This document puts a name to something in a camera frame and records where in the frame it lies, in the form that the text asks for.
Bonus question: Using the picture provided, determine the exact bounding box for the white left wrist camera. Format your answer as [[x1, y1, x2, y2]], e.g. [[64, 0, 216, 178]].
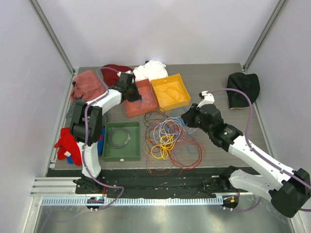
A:
[[117, 70, 134, 78]]

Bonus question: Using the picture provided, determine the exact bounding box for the blue cloth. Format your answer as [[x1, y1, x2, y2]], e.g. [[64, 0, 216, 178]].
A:
[[65, 128, 105, 164]]

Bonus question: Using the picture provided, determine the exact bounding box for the yellow plastic tray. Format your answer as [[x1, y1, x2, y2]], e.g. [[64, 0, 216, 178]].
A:
[[151, 74, 191, 111]]

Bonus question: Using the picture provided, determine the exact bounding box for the pink cloth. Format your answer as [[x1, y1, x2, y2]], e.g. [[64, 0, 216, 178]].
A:
[[70, 70, 105, 102]]

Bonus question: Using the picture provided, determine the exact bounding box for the green plastic tray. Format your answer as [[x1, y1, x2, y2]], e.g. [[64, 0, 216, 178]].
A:
[[102, 122, 140, 162]]

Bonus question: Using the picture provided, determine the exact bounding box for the aluminium frame post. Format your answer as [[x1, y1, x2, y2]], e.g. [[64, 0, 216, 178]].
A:
[[29, 0, 75, 75], [242, 0, 288, 72]]

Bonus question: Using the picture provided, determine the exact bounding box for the red cable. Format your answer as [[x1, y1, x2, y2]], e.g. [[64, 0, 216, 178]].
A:
[[144, 109, 206, 177]]

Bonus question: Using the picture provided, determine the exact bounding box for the dark red cloth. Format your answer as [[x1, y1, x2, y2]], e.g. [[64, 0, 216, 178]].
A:
[[101, 64, 133, 87]]

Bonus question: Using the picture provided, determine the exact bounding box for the purple blue cable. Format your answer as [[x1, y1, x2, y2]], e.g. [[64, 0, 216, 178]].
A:
[[133, 97, 151, 110]]

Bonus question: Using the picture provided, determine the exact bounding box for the coral orange plastic tray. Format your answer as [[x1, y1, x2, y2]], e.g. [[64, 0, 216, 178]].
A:
[[123, 79, 157, 117]]

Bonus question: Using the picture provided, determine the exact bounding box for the grey coiled cable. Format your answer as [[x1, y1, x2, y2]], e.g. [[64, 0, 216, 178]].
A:
[[108, 129, 131, 148]]

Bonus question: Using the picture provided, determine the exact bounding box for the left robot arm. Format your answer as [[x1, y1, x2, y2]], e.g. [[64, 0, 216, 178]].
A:
[[69, 70, 141, 194]]

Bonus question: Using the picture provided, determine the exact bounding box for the white slotted cable duct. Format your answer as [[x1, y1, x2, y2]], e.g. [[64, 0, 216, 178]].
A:
[[41, 196, 223, 206]]

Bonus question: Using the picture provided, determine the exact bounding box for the orange yellow cable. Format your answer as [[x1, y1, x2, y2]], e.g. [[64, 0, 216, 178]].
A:
[[144, 135, 175, 158]]

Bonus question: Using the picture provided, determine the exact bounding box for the white cable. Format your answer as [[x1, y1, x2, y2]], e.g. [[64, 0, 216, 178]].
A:
[[155, 115, 197, 144]]

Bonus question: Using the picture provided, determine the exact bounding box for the bright red cloth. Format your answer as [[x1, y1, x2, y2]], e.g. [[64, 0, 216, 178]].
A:
[[54, 128, 82, 166]]

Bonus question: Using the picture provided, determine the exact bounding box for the black bucket hat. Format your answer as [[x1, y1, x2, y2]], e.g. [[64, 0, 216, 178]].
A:
[[227, 72, 260, 109]]

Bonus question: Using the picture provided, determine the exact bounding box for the right aluminium frame post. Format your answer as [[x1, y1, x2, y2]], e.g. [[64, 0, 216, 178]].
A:
[[242, 0, 288, 72]]

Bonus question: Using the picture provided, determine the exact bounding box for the bright yellow cable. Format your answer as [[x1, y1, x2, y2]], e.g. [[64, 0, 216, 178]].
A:
[[151, 134, 176, 160]]

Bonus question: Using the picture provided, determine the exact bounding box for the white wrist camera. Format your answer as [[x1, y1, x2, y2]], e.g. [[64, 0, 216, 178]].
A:
[[198, 91, 215, 108], [117, 70, 134, 78]]

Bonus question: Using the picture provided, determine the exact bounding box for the left aluminium frame post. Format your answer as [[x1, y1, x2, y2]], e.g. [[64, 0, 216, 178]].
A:
[[29, 0, 75, 75]]

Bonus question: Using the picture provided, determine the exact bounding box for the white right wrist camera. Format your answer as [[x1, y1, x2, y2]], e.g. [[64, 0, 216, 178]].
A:
[[198, 91, 215, 108]]

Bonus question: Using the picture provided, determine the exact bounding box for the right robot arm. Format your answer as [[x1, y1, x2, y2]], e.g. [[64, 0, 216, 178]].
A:
[[181, 103, 311, 218]]

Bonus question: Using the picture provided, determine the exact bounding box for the brown cable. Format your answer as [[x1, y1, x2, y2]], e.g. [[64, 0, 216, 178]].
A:
[[143, 109, 168, 129]]

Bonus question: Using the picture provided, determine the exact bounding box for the white cloth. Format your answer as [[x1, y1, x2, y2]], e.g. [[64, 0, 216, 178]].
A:
[[133, 60, 168, 82]]

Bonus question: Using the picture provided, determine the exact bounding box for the grey cloth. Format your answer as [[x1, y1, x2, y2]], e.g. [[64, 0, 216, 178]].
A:
[[64, 100, 108, 128]]

